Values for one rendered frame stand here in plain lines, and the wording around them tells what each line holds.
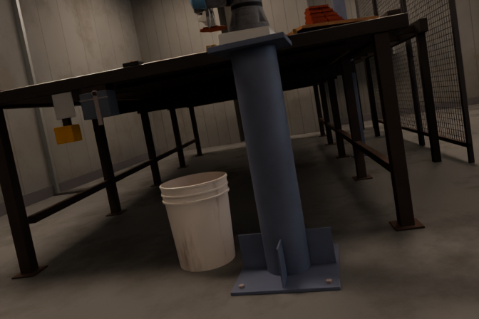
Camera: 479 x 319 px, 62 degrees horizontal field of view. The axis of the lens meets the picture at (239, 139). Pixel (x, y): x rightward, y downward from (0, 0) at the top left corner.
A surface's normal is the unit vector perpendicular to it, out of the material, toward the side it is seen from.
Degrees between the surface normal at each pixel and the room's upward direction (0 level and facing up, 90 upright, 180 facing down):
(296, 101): 90
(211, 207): 93
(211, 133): 90
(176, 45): 90
